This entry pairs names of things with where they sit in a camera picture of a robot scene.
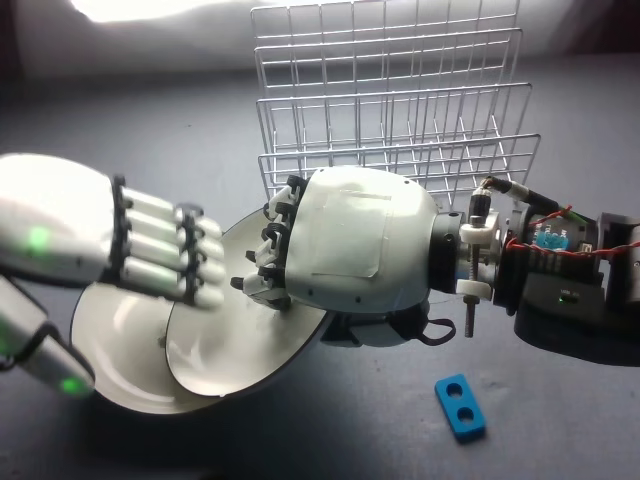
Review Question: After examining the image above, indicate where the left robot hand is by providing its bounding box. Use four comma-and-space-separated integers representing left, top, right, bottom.
0, 152, 227, 400

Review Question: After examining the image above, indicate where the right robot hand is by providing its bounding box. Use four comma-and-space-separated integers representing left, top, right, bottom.
229, 167, 457, 350

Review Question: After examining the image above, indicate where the blue block with two holes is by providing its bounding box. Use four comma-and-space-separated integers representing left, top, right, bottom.
432, 373, 487, 444

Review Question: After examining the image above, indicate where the white cloth sheet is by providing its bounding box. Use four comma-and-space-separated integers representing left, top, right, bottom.
0, 0, 640, 76

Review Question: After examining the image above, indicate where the silver wire dish rack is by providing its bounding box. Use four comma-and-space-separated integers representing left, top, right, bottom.
249, 0, 544, 214

